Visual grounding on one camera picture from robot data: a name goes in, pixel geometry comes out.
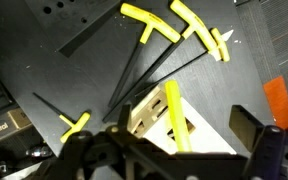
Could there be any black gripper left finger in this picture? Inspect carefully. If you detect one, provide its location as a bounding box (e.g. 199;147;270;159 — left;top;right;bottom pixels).
118;104;132;129

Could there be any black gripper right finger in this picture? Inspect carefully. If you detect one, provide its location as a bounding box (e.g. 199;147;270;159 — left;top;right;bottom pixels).
229;105;265;155

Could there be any large yellow T-handle wrench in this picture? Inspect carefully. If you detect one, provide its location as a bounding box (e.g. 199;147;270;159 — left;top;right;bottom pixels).
165;80;192;152

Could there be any wooden toy box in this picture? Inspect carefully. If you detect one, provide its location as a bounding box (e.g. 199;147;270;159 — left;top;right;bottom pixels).
127;85;236;154

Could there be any black wrench stand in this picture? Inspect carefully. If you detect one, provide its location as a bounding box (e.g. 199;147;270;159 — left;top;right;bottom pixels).
25;0;121;57

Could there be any small yellow T-handle wrench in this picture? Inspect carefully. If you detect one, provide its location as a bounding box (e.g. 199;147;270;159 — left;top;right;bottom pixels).
33;93;91;143

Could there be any yellow T-handle wrench thin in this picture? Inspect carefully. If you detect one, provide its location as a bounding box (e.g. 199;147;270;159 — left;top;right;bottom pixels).
135;28;234;96

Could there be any yellow T-handle wrench long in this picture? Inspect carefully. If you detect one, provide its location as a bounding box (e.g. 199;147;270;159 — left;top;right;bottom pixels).
108;3;181;107

